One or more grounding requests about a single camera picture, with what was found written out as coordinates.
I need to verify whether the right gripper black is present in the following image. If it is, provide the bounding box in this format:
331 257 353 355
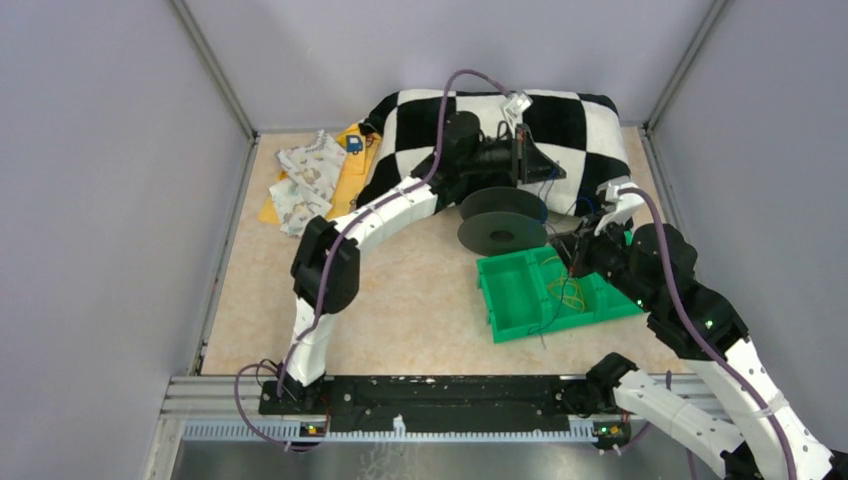
545 208 657 311

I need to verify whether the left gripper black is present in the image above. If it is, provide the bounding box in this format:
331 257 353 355
458 123 564 184

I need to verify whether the dark grey filament spool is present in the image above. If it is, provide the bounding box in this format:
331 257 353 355
457 186 548 257

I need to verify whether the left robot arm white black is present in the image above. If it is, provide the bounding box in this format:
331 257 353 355
276 111 567 414

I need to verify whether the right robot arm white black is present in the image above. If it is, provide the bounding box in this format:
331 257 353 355
549 219 847 479

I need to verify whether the black white checkered blanket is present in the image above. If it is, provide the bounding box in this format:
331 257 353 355
356 89 631 216

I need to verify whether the green three-compartment bin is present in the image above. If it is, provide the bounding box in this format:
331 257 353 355
476 246 642 343

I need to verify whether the yellow cloth with truck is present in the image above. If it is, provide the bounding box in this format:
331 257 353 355
258 123 381 227

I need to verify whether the white patterned cloth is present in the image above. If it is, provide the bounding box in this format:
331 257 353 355
269 130 346 237

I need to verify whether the yellow wire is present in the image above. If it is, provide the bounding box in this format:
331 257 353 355
541 255 587 314

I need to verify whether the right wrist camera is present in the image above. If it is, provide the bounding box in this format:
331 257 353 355
594 177 645 236

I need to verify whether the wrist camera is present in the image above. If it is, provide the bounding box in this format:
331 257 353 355
501 91 533 129
594 177 645 236

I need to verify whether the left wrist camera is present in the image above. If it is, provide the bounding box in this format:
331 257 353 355
501 91 533 129

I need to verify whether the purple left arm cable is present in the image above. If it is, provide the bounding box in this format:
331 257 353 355
235 68 511 454

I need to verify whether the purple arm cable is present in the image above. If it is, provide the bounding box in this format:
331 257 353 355
619 187 800 480
235 68 511 454

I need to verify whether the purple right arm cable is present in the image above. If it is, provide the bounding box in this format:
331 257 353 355
619 187 800 480

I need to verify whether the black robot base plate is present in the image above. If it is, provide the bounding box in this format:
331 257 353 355
258 375 621 434

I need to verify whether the grey slotted cable duct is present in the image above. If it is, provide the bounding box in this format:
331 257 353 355
182 416 631 443

